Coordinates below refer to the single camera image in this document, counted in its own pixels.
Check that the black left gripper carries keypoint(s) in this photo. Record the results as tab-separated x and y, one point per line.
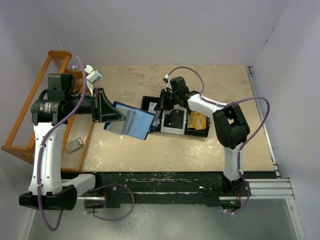
103	109

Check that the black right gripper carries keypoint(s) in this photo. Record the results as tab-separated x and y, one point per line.
162	104

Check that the grey card with stripe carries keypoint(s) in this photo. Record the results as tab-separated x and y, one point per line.
123	126

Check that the blue leather card holder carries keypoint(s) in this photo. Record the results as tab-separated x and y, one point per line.
138	123

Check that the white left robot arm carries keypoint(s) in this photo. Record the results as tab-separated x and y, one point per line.
50	118

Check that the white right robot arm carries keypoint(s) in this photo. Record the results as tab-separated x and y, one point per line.
231	126

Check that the pile of black cards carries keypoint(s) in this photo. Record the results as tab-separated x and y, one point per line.
174	119

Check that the pile of gold cards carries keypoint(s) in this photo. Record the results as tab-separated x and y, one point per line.
197	121

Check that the black bin with gold cards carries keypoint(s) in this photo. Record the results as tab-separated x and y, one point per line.
195	133

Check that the white middle bin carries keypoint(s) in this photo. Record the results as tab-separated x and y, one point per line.
173	130

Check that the small grey box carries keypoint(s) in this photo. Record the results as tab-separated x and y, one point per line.
74	145

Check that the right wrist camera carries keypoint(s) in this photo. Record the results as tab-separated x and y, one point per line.
167	83

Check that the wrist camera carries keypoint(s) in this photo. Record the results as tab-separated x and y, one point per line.
167	83
92	77

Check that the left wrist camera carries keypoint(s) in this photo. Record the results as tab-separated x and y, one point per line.
92	77

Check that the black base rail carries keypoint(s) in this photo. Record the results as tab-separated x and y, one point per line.
161	182

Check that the aluminium frame rail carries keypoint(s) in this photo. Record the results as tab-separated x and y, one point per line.
265	189

